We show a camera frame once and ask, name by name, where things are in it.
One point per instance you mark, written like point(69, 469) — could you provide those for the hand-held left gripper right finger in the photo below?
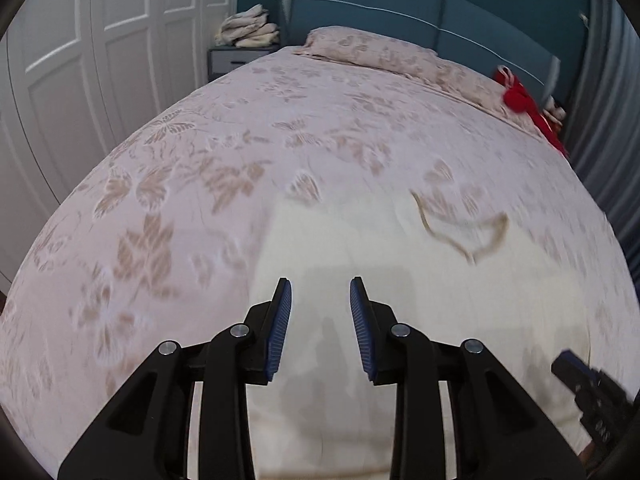
point(360, 327)

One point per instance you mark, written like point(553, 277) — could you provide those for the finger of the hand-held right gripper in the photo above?
point(570, 366)

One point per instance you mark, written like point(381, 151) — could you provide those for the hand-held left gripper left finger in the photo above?
point(280, 327)

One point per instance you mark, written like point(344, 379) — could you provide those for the cream quilted jacket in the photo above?
point(425, 285)

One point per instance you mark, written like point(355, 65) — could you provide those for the pink butterfly print bedspread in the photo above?
point(200, 160)

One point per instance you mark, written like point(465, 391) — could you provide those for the stuffed toys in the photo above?
point(554, 110)

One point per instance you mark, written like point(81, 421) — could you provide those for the grey curtain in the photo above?
point(605, 110)

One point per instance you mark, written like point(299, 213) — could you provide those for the pink leaf print pillow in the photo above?
point(460, 82)
point(365, 50)

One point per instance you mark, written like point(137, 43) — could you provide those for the red cloth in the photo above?
point(525, 102)

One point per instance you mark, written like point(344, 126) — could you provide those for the grey nightstand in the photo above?
point(230, 60)

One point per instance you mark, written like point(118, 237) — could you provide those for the pile of cream cloths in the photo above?
point(247, 27)

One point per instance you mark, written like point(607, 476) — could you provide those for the blue upholstered headboard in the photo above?
point(400, 5)

